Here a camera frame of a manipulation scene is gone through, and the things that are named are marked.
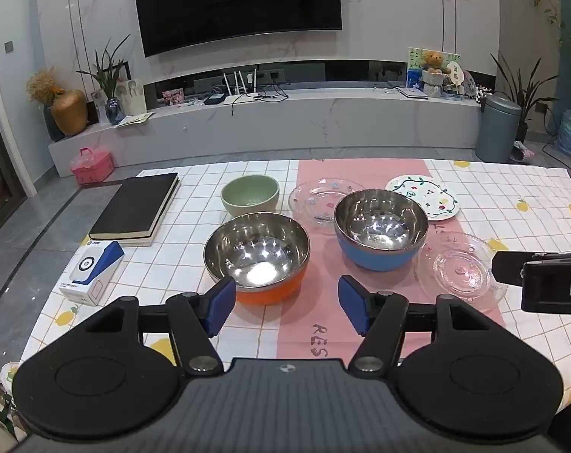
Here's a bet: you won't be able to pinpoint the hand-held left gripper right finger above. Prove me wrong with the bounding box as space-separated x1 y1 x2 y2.
337 274 506 373

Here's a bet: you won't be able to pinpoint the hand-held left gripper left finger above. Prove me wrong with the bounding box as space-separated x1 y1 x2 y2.
78 276 238 375

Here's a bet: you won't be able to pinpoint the blue steel bowl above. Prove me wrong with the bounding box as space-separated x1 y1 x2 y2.
333 190 430 272

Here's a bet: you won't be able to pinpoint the orange steel bowl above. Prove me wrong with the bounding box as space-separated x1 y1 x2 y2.
203 212 311 306

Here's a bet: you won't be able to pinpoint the clear glass plate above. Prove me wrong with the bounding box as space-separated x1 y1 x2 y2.
288 178 366 230
415 232 508 304

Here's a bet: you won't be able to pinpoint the green ceramic bowl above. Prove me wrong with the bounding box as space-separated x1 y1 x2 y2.
220 176 281 220

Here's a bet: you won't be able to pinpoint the checked lemon tablecloth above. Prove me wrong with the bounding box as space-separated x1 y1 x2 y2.
0 158 571 435

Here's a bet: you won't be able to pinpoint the thin pale book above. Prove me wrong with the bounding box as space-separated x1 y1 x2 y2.
118 184 182 248

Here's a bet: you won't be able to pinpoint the white painted plate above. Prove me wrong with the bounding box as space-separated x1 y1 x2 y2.
386 174 460 221

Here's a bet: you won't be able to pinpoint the black notebook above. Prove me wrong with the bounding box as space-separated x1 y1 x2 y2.
88 173 181 241

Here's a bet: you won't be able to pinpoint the white and blue box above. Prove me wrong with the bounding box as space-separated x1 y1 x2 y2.
59 240 126 307

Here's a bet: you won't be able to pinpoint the grey trash bin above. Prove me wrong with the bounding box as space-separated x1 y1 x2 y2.
475 94 522 163

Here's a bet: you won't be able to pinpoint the grey marble television bench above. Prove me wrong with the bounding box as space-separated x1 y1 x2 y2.
47 86 485 177

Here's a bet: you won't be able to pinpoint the pink carry case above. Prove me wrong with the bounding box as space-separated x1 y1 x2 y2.
69 148 114 185

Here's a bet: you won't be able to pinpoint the tall potted plant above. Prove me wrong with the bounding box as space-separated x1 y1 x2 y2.
491 52 560 145

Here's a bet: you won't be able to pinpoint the loose papers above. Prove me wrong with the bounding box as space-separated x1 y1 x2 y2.
114 112 155 128

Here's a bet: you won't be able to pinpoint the white router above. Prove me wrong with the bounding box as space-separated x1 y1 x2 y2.
222 70 262 105

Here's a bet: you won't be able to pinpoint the blue glass vase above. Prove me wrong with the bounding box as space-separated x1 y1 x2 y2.
105 97 126 126

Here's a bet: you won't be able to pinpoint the drawing card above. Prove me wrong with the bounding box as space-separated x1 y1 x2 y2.
116 78 147 116

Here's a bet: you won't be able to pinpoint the white pot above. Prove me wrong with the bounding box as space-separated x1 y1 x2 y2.
421 70 444 98

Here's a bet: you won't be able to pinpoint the round paper fan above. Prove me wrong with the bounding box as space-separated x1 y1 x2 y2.
443 60 466 91

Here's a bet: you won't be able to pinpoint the dark blue vase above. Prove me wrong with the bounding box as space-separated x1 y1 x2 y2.
44 104 66 142

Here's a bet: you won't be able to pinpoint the gold vase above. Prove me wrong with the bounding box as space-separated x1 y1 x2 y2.
51 89 89 137

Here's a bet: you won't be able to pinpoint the brown teddy bear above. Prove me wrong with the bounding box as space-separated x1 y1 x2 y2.
418 50 446 75

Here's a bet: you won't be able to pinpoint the colourful painting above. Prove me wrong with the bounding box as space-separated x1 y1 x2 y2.
406 47 462 90

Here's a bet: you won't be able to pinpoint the long-leaf plant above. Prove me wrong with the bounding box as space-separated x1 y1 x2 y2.
76 34 131 100

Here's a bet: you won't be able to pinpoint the dried yellow flowers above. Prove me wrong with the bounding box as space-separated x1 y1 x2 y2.
26 68 66 105

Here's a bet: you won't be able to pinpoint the black flat television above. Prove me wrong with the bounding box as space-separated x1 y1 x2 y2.
132 0 342 58

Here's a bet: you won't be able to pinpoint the black cables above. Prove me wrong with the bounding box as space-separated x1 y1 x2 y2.
231 82 291 115

